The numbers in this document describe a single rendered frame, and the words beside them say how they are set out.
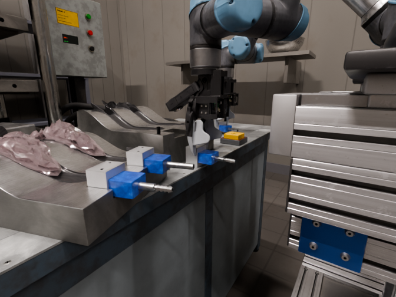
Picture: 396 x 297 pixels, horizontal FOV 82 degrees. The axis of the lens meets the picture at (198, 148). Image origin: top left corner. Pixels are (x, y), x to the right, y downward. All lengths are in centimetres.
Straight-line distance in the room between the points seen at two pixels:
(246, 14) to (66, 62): 110
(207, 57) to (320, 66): 230
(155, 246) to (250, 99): 253
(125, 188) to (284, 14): 44
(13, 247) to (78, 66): 116
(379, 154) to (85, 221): 37
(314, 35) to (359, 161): 254
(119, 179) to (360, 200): 33
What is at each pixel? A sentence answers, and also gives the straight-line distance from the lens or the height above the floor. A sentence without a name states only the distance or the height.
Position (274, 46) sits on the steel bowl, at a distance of 232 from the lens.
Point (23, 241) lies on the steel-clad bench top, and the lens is 41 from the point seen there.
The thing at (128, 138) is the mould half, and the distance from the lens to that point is 66.
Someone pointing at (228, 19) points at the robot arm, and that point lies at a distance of 46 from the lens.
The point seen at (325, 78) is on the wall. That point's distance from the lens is 277.
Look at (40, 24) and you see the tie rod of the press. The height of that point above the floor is 126.
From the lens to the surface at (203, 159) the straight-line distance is 59.
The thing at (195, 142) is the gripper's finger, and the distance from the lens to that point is 56.
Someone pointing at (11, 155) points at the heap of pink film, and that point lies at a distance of 49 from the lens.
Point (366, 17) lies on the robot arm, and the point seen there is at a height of 123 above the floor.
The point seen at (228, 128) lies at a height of 83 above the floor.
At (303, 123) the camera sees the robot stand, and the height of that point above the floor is 95.
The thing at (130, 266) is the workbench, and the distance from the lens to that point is 59.
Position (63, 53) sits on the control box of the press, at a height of 118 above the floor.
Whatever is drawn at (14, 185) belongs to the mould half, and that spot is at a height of 86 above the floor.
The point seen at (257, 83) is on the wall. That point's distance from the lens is 293.
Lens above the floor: 100
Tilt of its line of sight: 14 degrees down
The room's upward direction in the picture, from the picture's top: straight up
